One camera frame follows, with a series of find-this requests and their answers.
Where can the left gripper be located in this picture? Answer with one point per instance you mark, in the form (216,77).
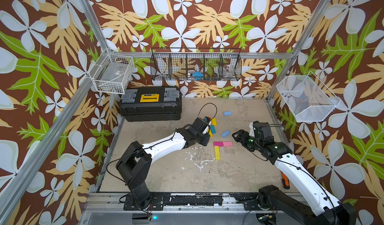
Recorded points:
(204,142)

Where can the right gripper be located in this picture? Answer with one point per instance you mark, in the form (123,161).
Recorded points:
(242,140)

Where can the pink block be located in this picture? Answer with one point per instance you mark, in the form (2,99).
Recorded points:
(227,144)

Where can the magenta block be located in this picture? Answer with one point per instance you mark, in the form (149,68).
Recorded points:
(218,144)

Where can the long yellow block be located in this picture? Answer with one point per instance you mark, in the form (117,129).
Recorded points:
(217,153)

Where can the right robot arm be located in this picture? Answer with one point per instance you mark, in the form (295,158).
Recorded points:
(321,207)

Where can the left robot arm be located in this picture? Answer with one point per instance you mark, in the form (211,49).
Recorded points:
(135,163)

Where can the teal block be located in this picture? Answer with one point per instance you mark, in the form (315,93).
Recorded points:
(213,130)

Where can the light blue block near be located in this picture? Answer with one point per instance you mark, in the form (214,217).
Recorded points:
(226,133)

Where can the light blue block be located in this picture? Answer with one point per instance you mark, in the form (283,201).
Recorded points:
(227,113)
(226,133)

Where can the small yellow block top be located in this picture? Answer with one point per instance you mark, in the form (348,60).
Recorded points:
(214,121)

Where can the light blue block far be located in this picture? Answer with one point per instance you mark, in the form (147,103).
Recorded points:
(227,113)

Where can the blue object in basket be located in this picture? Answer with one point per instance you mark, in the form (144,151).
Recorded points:
(198,76)

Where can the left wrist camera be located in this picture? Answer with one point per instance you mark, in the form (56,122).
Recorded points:
(208,124)

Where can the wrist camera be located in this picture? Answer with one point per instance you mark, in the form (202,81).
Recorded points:
(208,124)
(252,133)

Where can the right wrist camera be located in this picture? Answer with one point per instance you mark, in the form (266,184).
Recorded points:
(252,133)

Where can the black toolbox yellow handle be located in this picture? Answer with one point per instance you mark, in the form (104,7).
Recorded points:
(151,104)

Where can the orange handled tool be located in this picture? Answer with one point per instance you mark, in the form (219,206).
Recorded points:
(285,181)

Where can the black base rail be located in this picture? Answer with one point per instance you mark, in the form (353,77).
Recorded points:
(159,201)

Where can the black wire basket rear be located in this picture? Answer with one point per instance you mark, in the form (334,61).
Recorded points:
(180,63)

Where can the white wire basket right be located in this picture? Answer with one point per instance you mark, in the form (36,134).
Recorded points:
(308,98)

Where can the white wire basket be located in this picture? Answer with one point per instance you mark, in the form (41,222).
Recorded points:
(308,98)
(111,72)

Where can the white wire basket left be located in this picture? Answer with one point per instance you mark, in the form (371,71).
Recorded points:
(111,72)

